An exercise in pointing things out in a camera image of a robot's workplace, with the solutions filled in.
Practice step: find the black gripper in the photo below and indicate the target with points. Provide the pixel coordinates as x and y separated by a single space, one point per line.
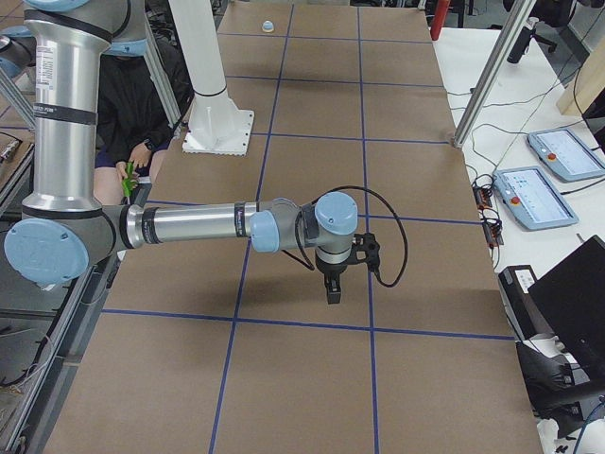
330 271

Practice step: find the blue call bell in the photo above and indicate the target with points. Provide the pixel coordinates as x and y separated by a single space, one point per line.
268 26

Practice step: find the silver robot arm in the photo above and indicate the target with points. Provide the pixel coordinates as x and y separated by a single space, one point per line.
65 229

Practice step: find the orange black electronics board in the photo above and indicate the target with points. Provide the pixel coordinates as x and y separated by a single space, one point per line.
491 222

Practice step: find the black box device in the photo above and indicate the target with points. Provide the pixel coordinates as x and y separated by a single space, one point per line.
525 318

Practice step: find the near blue teach pendant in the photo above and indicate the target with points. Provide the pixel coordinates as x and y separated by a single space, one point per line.
532 199

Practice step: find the blue teach pendant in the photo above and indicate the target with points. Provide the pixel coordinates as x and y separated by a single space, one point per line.
566 155
532 199

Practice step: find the green plastic object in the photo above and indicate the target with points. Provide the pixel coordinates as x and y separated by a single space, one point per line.
130 182

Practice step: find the black laptop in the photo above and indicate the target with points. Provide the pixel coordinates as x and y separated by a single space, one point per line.
571 299

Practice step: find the seated person in black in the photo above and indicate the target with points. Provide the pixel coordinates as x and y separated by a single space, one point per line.
132 126

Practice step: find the far blue teach pendant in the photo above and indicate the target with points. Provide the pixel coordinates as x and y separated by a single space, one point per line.
566 155

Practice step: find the red cylinder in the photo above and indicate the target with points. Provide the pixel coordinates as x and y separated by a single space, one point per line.
440 13

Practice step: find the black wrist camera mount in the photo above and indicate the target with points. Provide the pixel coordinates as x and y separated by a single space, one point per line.
365 250

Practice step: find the white pedestal column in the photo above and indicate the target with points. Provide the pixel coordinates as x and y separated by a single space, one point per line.
215 124

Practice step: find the aluminium frame post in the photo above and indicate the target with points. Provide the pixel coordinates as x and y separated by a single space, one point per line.
506 39

